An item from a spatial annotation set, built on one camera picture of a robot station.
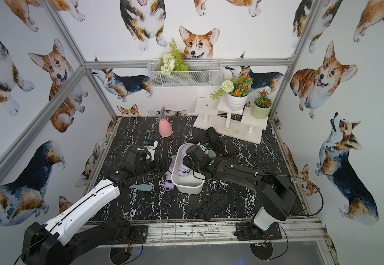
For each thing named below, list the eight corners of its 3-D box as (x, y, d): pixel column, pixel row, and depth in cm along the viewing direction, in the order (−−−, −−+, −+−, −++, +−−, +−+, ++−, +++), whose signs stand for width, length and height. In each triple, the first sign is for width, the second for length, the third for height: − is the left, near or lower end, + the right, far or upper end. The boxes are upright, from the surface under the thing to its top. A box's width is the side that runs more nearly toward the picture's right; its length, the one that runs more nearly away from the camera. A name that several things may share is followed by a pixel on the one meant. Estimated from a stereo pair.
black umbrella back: (194, 140, 110) (194, 135, 106) (206, 129, 117) (207, 124, 113) (226, 162, 100) (227, 158, 96) (237, 148, 106) (239, 144, 102)
